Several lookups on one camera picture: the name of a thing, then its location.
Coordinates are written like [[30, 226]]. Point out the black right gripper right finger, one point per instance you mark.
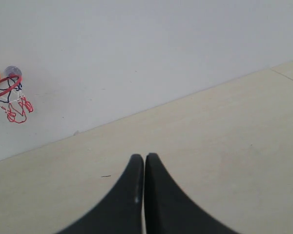
[[168, 210]]

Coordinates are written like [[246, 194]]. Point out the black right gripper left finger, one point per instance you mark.
[[120, 211]]

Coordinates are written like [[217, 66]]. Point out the red mini basketball hoop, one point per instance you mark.
[[13, 101]]

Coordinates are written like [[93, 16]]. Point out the clear suction cup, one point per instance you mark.
[[12, 70]]

